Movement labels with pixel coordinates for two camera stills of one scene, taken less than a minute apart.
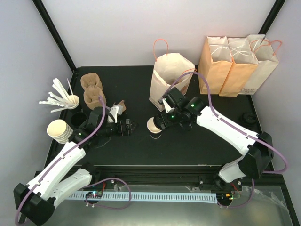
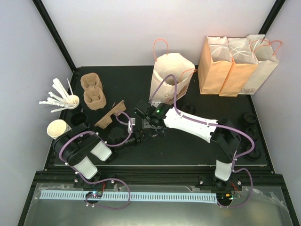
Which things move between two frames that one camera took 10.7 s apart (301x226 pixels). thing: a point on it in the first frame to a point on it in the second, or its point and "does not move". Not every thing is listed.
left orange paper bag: [215, 63] does not move
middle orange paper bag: [244, 63] does not move
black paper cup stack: [78, 117] does not move
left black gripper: [128, 132] to [138, 136]
